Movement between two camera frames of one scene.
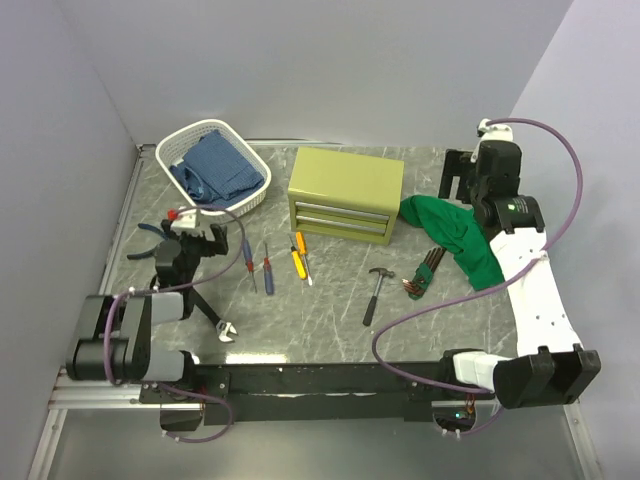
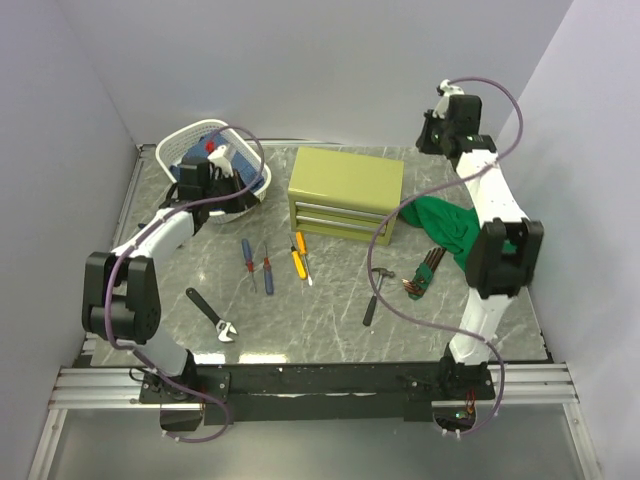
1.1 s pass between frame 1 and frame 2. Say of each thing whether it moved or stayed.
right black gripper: moved
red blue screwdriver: stayed
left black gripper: moved
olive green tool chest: stayed
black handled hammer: stayed
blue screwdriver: stayed
